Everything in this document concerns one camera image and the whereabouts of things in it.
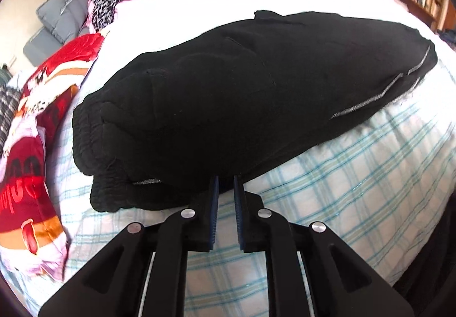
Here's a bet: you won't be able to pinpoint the red floral quilt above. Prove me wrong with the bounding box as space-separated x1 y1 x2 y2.
0 34 105 282

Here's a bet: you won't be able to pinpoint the black white checked cloth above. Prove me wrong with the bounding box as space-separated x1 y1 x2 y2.
0 84 22 154

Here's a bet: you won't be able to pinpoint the plaid bed sheet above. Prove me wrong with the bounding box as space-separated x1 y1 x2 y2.
7 0 456 317

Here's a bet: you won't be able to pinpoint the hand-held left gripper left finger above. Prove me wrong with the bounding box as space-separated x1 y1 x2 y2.
37 175 219 317

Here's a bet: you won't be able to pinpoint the grey padded headboard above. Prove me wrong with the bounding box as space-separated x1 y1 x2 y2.
23 0 104 61

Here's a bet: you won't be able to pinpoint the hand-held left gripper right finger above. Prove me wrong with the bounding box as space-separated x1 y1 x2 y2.
233 175 416 317

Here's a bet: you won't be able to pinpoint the black pants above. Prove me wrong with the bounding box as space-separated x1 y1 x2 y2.
71 10 439 212

